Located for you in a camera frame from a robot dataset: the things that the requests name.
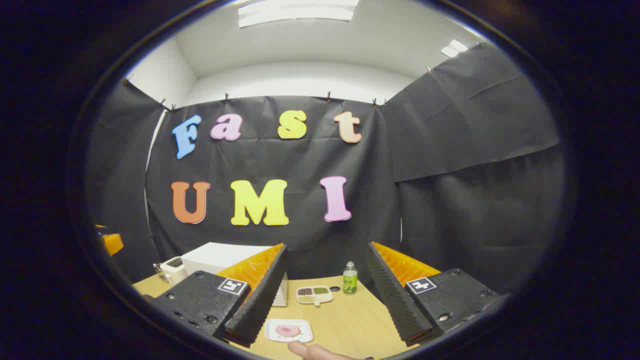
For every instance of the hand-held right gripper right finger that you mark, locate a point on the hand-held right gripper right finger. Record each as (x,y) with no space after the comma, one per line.
(392,300)

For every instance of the small ceiling light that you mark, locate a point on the small ceiling light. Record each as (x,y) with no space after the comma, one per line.
(454,48)

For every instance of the long ceiling light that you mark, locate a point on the long ceiling light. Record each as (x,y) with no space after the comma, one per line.
(295,11)

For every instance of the white microwave oven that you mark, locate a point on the white microwave oven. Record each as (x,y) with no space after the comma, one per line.
(220,255)

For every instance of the pink ham slice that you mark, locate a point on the pink ham slice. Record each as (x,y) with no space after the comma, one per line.
(287,330)

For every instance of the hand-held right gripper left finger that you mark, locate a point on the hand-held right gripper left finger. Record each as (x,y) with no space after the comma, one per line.
(260,300)

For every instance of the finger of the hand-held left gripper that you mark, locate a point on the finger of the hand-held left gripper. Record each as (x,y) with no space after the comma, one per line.
(112,242)

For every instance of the green drink bottle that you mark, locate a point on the green drink bottle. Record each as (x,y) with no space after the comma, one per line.
(350,282)

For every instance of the white square plate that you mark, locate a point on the white square plate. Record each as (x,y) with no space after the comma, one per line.
(302,332)

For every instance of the white divided dish of beans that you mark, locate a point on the white divided dish of beans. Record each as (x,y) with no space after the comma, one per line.
(314,295)

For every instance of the white toaster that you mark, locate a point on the white toaster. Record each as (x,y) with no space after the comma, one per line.
(173,270)

